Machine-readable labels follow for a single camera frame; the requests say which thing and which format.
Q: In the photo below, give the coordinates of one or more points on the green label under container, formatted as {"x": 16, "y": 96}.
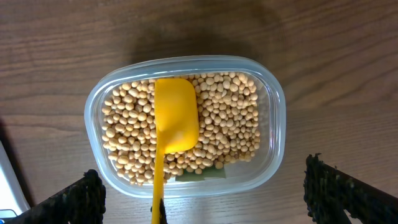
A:
{"x": 207, "y": 174}

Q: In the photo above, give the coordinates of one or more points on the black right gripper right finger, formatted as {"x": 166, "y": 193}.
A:
{"x": 330, "y": 195}

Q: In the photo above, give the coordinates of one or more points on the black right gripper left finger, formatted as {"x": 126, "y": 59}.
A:
{"x": 82, "y": 202}

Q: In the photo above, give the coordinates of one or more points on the soybeans pile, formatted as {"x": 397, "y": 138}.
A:
{"x": 228, "y": 121}

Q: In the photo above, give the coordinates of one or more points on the white digital kitchen scale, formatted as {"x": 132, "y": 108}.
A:
{"x": 12, "y": 199}

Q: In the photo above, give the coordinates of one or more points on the yellow plastic scoop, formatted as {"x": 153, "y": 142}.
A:
{"x": 177, "y": 129}

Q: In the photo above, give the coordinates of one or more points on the clear plastic container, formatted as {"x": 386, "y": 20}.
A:
{"x": 240, "y": 176}

